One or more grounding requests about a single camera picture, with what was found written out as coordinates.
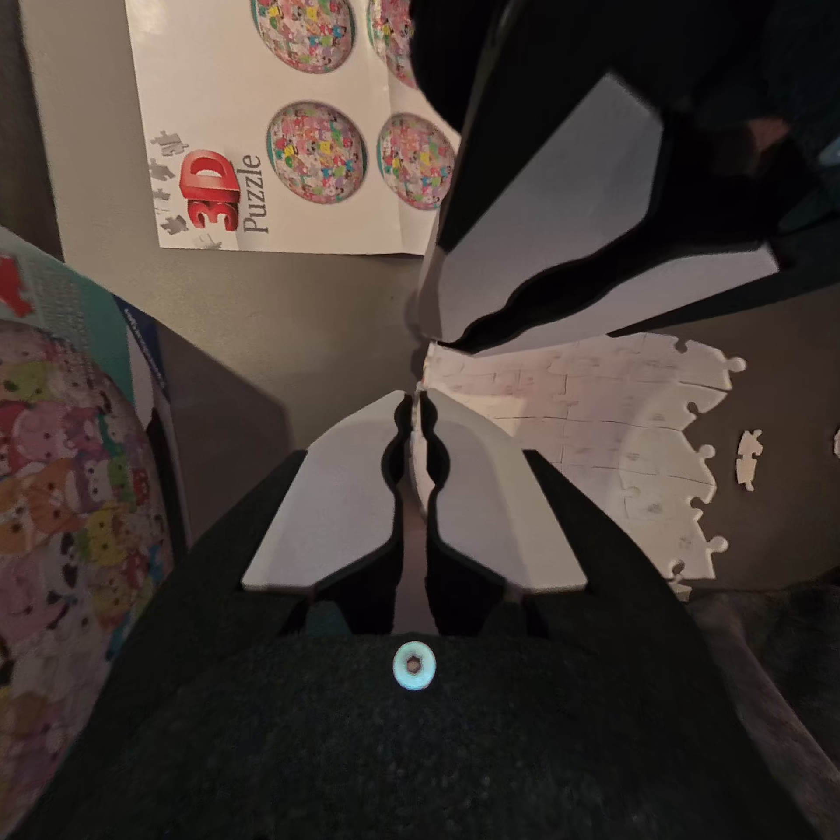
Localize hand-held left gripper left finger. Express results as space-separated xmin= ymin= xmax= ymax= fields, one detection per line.
xmin=241 ymin=392 xmax=418 ymax=598

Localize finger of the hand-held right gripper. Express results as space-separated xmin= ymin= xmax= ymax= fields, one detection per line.
xmin=457 ymin=241 xmax=783 ymax=355
xmin=418 ymin=73 xmax=664 ymax=342

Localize partly built white puzzle ball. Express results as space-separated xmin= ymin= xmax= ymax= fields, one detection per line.
xmin=407 ymin=332 xmax=746 ymax=599

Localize colourful puzzle ball box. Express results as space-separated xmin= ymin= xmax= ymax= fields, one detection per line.
xmin=0 ymin=226 xmax=193 ymax=804

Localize person's dark clothing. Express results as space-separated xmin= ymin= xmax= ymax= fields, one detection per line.
xmin=689 ymin=578 xmax=840 ymax=840

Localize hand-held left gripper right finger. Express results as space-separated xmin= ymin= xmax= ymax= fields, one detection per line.
xmin=420 ymin=389 xmax=588 ymax=598

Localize printed instruction sheet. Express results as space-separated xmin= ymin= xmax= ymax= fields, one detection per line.
xmin=125 ymin=0 xmax=463 ymax=257

